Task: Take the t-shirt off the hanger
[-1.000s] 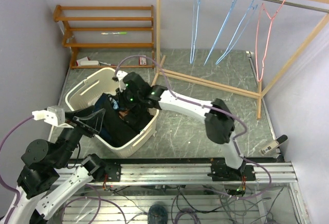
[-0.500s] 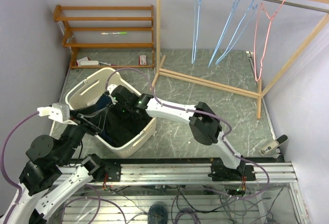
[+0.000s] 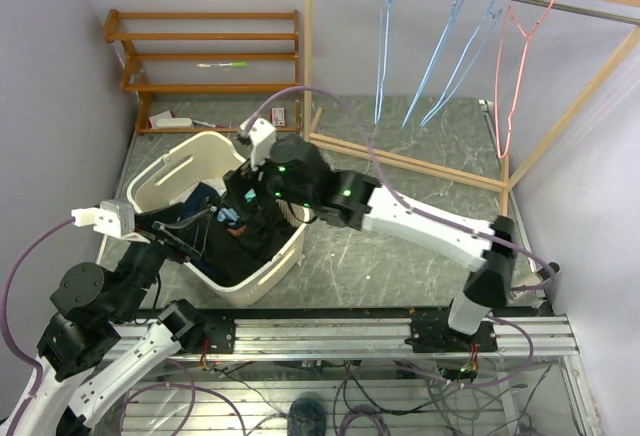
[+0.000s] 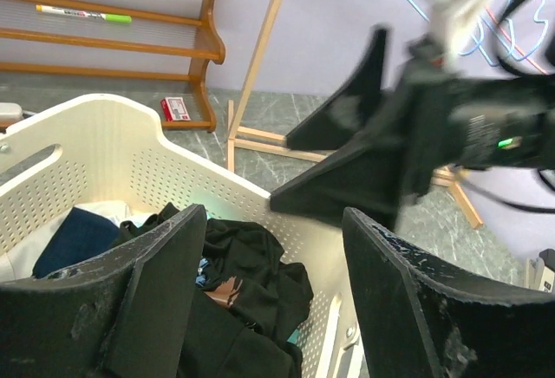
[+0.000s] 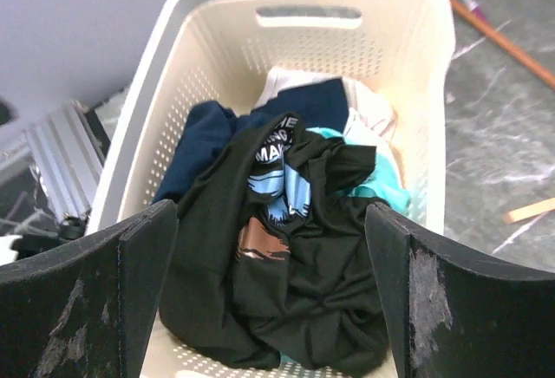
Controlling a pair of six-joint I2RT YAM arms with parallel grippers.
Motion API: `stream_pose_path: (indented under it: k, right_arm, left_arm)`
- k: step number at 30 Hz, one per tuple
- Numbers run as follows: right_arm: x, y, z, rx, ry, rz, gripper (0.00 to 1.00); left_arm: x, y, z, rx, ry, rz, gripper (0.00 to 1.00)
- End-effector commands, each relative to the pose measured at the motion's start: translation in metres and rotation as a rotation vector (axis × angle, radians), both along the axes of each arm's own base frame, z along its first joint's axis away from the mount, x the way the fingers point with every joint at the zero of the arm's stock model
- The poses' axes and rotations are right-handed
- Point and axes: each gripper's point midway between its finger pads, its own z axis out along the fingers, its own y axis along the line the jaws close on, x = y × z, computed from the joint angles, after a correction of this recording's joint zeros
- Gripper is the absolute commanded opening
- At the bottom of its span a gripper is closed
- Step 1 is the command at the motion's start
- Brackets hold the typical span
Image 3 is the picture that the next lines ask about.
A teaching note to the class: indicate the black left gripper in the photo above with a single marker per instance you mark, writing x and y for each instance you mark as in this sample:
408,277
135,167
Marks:
188,237

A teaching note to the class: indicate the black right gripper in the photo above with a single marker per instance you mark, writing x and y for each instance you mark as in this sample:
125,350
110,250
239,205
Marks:
239,182

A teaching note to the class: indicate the black t shirt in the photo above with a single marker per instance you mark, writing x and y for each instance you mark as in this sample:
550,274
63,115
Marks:
236,249

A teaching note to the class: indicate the blue hanger of black shirt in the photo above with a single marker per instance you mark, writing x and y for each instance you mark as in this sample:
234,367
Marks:
383,50

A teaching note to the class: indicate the blue hanger of teal shirt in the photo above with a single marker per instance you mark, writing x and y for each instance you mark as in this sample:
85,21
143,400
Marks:
453,15

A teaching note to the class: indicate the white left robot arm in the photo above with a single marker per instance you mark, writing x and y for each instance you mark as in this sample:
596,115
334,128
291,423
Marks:
65,396

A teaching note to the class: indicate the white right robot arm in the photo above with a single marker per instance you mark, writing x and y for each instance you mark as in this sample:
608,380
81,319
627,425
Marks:
293,171

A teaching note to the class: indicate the navy blue garment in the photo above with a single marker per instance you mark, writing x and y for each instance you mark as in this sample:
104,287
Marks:
203,197

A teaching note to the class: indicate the cream plastic laundry basket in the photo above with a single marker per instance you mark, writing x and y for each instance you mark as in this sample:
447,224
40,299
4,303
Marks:
206,157

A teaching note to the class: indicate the red white small box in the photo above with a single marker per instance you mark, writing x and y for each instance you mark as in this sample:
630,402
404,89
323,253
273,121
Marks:
277,116

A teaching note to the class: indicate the pink white pen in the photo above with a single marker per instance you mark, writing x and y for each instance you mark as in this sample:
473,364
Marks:
209,125

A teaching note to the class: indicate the brown wooden shoe rack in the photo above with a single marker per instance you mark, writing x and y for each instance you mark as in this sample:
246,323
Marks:
161,50

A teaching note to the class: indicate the green white pen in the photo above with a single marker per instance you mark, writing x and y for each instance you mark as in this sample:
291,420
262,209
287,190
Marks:
233,64

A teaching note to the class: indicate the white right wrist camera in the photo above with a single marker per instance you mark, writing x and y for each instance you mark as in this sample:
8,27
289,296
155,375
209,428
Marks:
261,136

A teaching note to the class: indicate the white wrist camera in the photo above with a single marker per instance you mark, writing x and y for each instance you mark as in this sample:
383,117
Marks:
261,136
112,218

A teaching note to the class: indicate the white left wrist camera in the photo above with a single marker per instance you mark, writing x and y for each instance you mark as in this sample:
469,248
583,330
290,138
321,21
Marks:
112,218

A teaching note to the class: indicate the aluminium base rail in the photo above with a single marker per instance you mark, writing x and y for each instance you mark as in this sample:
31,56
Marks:
394,337

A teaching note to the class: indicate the empty blue wire hanger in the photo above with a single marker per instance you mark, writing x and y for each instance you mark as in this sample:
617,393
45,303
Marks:
470,53

